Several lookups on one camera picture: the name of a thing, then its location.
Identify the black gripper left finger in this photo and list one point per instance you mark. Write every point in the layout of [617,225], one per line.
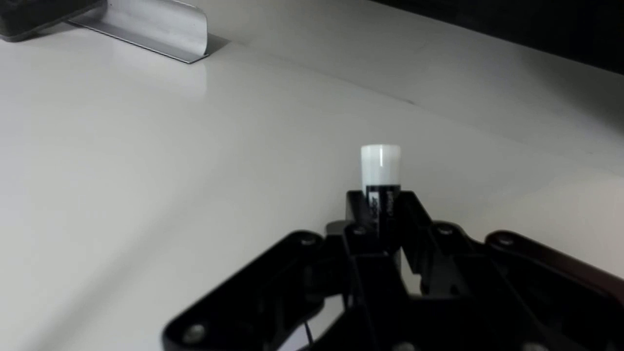
[266,301]

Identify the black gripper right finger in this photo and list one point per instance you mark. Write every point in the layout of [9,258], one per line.
[523,293]

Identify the white black dry-erase marker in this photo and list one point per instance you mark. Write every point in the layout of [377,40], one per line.
[381,172]

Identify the white whiteboard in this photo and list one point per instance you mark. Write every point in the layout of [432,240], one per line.
[133,184]

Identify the metal whiteboard tray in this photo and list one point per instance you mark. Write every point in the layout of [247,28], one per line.
[169,28]

